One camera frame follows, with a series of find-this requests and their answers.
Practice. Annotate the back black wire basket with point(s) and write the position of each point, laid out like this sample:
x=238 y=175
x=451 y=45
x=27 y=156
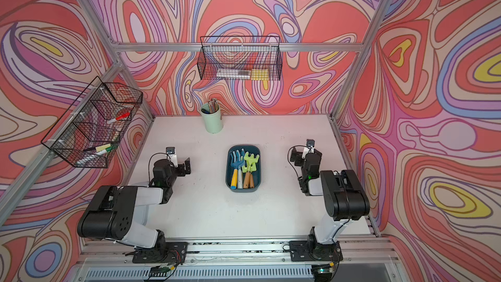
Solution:
x=243 y=52

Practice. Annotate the blue rake yellow handle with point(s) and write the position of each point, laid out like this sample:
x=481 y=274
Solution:
x=235 y=164

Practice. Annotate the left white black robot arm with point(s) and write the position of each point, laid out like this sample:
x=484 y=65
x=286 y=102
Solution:
x=120 y=213

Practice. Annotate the green marker in basket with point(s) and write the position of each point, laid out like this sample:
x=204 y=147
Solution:
x=100 y=150

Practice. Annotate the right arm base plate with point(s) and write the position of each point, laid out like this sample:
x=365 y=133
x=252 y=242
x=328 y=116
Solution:
x=309 y=251

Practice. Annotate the red marker in basket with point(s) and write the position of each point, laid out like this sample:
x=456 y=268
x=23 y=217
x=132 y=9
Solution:
x=119 y=118

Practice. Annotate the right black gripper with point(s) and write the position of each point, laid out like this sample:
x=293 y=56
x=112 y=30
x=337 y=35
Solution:
x=297 y=156

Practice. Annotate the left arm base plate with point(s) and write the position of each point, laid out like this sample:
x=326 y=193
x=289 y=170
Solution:
x=168 y=252

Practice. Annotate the yellow item in back basket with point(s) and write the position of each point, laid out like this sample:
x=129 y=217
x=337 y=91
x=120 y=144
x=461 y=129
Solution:
x=260 y=74

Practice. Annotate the lime rake wooden handle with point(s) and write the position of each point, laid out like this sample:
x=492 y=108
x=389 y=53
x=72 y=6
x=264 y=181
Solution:
x=254 y=159

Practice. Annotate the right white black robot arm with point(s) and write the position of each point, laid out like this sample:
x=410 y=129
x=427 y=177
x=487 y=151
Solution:
x=344 y=198

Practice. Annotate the light blue rake pale handle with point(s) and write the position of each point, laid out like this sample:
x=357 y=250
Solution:
x=240 y=166

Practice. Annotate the pens in cup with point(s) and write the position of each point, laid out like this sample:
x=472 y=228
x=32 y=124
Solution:
x=211 y=107

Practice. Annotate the green rake wooden handle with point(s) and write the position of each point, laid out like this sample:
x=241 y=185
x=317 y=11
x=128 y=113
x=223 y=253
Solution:
x=246 y=171

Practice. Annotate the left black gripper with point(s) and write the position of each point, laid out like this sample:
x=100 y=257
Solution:
x=179 y=168

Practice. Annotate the teal plastic storage box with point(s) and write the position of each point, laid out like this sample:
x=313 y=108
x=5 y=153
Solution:
x=251 y=149

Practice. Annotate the mint green pen cup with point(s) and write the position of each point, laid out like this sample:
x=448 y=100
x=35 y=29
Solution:
x=213 y=122

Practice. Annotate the black wire basket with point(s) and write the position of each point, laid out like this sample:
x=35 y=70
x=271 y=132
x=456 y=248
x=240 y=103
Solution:
x=243 y=52
x=86 y=125

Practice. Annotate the clear tube in back basket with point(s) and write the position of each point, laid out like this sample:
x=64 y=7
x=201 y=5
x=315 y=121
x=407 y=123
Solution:
x=233 y=73

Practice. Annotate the left black wire basket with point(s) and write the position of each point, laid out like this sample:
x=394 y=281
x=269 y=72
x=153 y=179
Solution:
x=86 y=125

